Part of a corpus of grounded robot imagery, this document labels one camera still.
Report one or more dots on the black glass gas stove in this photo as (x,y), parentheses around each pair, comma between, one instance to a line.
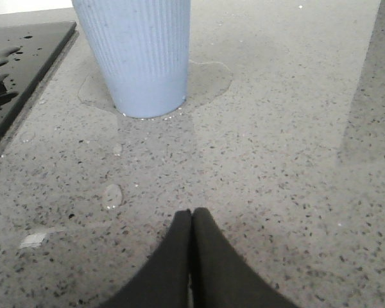
(26,54)

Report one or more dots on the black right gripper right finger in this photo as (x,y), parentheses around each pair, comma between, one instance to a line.
(220,277)

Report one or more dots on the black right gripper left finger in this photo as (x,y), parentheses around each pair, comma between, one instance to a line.
(162,281)

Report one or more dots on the light blue ribbed cup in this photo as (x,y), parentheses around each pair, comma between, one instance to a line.
(142,49)

